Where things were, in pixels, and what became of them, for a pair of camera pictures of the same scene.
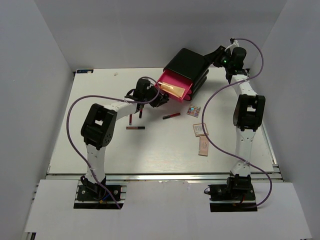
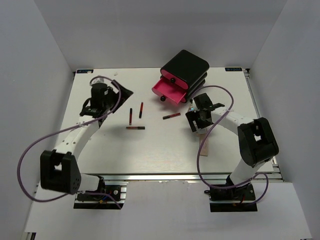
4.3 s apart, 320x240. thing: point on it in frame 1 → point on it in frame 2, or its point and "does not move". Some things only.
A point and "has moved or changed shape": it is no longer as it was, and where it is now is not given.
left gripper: [161, 99] → [125, 94]
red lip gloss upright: [140, 113] does not move
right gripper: [215, 55] → [192, 116]
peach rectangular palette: [203, 146] does not move
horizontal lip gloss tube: [135, 127] does not move
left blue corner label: [85, 71] does not move
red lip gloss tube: [168, 116] does not move
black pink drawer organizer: [187, 68] has moved or changed shape
